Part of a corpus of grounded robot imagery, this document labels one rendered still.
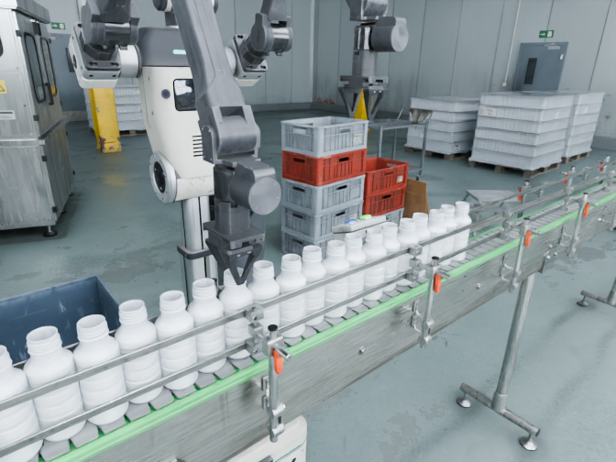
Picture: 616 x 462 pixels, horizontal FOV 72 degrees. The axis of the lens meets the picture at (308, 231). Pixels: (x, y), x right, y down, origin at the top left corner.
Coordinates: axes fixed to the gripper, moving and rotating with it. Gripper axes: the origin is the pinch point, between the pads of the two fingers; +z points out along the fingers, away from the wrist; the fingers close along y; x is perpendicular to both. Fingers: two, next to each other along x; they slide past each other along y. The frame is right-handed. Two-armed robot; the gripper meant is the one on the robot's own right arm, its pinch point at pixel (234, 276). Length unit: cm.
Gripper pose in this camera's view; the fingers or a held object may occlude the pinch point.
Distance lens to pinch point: 76.4
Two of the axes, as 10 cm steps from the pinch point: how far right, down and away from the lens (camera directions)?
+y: 6.4, 3.1, -7.1
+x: 7.7, -2.1, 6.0
